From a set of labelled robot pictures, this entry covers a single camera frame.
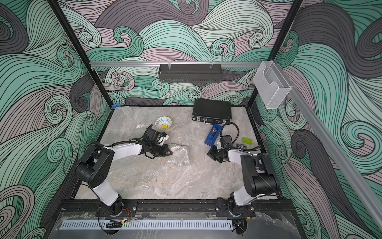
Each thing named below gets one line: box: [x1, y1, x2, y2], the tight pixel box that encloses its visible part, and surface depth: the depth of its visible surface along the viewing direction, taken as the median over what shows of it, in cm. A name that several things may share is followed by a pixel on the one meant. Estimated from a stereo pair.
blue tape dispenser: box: [204, 123, 223, 147], surface depth 99 cm
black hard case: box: [191, 98, 232, 125], surface depth 113 cm
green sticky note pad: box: [242, 137, 254, 145], surface depth 100 cm
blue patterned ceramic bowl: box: [166, 145, 191, 166], surface depth 87 cm
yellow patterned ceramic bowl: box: [154, 116, 173, 130], surface depth 109 cm
